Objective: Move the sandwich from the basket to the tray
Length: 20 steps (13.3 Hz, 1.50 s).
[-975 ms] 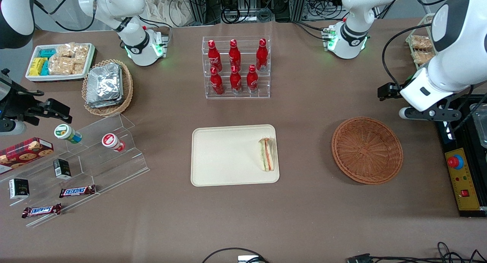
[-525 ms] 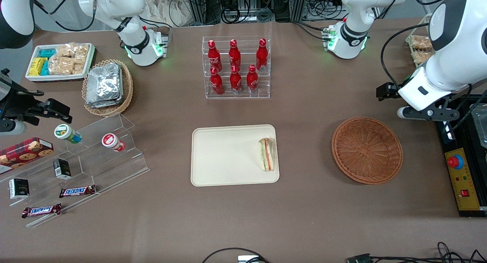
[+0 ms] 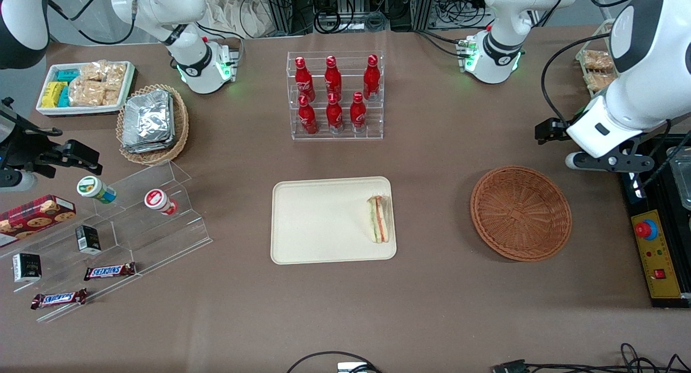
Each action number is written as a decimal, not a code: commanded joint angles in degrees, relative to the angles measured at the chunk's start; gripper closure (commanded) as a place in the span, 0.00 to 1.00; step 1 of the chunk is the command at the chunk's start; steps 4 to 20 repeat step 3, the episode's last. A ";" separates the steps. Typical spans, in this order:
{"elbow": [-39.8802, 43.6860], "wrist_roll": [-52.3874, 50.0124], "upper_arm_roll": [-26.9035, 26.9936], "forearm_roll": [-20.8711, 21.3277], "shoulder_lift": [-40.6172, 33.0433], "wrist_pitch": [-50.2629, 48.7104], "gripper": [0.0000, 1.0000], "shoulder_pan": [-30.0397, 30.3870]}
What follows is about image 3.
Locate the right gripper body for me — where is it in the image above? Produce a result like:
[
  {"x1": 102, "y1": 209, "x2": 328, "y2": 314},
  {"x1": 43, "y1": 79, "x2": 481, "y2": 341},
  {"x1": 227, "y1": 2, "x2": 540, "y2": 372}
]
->
[{"x1": 0, "y1": 98, "x2": 55, "y2": 174}]

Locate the triangle sandwich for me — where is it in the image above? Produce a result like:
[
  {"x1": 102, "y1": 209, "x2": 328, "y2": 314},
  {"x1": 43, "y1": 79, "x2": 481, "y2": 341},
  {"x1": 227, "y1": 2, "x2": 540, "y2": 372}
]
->
[{"x1": 367, "y1": 194, "x2": 391, "y2": 244}]

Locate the oval tan wicker basket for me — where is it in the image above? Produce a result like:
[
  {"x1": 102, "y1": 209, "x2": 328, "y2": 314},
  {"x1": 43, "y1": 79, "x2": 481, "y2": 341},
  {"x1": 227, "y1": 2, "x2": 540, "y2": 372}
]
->
[{"x1": 116, "y1": 84, "x2": 190, "y2": 166}]

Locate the round brown wicker basket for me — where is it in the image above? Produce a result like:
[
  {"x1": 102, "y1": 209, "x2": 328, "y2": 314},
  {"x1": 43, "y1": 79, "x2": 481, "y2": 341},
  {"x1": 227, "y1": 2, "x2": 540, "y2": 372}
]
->
[{"x1": 470, "y1": 165, "x2": 573, "y2": 262}]

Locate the cream plastic tray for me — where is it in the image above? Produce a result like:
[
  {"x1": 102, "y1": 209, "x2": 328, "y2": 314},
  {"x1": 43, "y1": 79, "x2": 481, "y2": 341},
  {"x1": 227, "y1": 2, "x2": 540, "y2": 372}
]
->
[{"x1": 270, "y1": 177, "x2": 397, "y2": 266}]

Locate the green lid drink cup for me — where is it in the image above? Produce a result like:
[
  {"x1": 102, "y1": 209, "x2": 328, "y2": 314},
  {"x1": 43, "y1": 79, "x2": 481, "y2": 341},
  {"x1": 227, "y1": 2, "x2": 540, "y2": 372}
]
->
[{"x1": 76, "y1": 175, "x2": 117, "y2": 204}]

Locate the white rectangular snack bin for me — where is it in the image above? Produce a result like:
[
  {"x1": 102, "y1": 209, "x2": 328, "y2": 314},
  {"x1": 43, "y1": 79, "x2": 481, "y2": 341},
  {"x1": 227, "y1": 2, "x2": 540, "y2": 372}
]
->
[{"x1": 36, "y1": 60, "x2": 137, "y2": 117}]

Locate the yellow snack pack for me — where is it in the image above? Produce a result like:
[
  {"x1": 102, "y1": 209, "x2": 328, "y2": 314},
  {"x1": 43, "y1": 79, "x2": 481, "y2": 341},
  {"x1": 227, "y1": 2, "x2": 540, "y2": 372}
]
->
[{"x1": 41, "y1": 82, "x2": 66, "y2": 108}]

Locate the red tartan cookie box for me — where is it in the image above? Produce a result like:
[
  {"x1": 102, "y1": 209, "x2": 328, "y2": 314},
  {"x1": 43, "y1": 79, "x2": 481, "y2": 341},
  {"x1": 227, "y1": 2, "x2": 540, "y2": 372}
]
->
[{"x1": 0, "y1": 194, "x2": 77, "y2": 248}]

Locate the silver foil container stack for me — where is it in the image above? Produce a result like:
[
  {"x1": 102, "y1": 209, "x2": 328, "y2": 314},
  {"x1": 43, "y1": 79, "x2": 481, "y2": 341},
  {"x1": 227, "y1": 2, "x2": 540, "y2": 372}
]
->
[{"x1": 122, "y1": 89, "x2": 175, "y2": 154}]

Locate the small black carton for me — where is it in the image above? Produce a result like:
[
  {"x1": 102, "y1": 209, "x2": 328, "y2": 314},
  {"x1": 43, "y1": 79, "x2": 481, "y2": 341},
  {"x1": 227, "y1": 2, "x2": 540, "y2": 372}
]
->
[
  {"x1": 12, "y1": 252, "x2": 43, "y2": 283},
  {"x1": 74, "y1": 225, "x2": 102, "y2": 255}
]

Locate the red lid drink cup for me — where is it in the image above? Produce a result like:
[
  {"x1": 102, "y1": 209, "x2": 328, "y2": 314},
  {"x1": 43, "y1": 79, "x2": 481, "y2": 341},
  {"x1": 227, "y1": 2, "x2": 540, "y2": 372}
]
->
[{"x1": 144, "y1": 188, "x2": 179, "y2": 216}]

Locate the black control box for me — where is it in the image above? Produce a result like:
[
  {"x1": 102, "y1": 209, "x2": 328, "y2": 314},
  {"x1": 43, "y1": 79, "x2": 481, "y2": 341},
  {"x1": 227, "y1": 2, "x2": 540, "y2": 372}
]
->
[{"x1": 618, "y1": 135, "x2": 691, "y2": 309}]

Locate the clear metal-rimmed container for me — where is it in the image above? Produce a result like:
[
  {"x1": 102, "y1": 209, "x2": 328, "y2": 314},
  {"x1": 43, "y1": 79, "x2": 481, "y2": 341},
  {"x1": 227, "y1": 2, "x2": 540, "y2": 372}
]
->
[{"x1": 668, "y1": 146, "x2": 691, "y2": 211}]

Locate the red emergency stop button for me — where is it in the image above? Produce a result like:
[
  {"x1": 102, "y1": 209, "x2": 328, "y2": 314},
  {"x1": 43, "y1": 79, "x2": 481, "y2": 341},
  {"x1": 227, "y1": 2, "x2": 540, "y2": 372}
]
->
[{"x1": 635, "y1": 220, "x2": 660, "y2": 242}]

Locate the clear acrylic stepped stand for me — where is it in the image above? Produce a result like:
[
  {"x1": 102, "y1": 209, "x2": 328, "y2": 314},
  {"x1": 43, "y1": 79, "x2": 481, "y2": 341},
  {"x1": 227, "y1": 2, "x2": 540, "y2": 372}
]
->
[{"x1": 0, "y1": 159, "x2": 213, "y2": 324}]

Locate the brown snickers bar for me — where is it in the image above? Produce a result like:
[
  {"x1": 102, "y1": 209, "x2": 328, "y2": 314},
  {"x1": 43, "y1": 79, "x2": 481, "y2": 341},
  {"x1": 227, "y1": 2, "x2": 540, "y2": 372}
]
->
[
  {"x1": 83, "y1": 262, "x2": 137, "y2": 281},
  {"x1": 30, "y1": 288, "x2": 89, "y2": 310}
]

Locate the red cola aluminium bottle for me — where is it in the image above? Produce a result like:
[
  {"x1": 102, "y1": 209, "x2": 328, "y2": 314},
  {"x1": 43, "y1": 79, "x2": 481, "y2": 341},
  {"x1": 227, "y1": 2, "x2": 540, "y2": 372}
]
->
[
  {"x1": 363, "y1": 55, "x2": 381, "y2": 101},
  {"x1": 350, "y1": 91, "x2": 368, "y2": 133},
  {"x1": 324, "y1": 55, "x2": 343, "y2": 99},
  {"x1": 326, "y1": 92, "x2": 344, "y2": 134},
  {"x1": 298, "y1": 95, "x2": 319, "y2": 135},
  {"x1": 294, "y1": 57, "x2": 316, "y2": 103}
]

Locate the white cloth bag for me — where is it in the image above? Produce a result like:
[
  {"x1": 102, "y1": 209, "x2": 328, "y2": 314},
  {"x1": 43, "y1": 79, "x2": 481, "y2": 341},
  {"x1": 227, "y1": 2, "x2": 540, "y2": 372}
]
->
[{"x1": 204, "y1": 0, "x2": 273, "y2": 39}]

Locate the clear acrylic bottle rack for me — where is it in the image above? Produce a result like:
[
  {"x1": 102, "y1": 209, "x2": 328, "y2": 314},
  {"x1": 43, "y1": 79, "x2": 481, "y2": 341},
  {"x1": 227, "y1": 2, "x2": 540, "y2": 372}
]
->
[{"x1": 287, "y1": 51, "x2": 385, "y2": 141}]

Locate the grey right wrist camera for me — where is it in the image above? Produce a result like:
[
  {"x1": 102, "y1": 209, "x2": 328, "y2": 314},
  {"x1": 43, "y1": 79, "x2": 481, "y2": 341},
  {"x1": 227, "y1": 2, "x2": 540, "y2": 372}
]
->
[{"x1": 0, "y1": 169, "x2": 38, "y2": 193}]

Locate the white wire shelf rack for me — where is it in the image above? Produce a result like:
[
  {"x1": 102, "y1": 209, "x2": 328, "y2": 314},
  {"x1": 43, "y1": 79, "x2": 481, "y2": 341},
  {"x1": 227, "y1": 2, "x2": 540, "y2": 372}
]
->
[{"x1": 575, "y1": 19, "x2": 616, "y2": 98}]

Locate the aluminium frame profile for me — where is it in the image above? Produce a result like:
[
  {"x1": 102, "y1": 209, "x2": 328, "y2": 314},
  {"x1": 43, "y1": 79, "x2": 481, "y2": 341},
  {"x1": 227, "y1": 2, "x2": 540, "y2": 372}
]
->
[
  {"x1": 263, "y1": 0, "x2": 296, "y2": 36},
  {"x1": 411, "y1": 0, "x2": 439, "y2": 31}
]

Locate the black tangled cable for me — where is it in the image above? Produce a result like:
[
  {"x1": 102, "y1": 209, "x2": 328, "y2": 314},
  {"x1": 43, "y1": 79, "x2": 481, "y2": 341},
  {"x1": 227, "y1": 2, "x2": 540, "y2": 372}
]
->
[{"x1": 526, "y1": 342, "x2": 691, "y2": 373}]

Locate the black cable connector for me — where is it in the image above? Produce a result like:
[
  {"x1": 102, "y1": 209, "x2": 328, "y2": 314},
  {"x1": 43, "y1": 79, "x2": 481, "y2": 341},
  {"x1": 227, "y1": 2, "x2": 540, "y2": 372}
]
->
[{"x1": 491, "y1": 359, "x2": 529, "y2": 373}]

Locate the black cable bundle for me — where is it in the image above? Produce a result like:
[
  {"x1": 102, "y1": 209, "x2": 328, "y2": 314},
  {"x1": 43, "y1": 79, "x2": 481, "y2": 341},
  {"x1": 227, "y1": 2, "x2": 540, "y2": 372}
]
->
[{"x1": 294, "y1": 0, "x2": 414, "y2": 35}]

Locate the black looped cable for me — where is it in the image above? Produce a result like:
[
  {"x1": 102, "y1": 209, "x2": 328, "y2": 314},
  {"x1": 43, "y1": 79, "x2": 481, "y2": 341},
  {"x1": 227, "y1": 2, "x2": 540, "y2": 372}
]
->
[{"x1": 285, "y1": 350, "x2": 381, "y2": 373}]

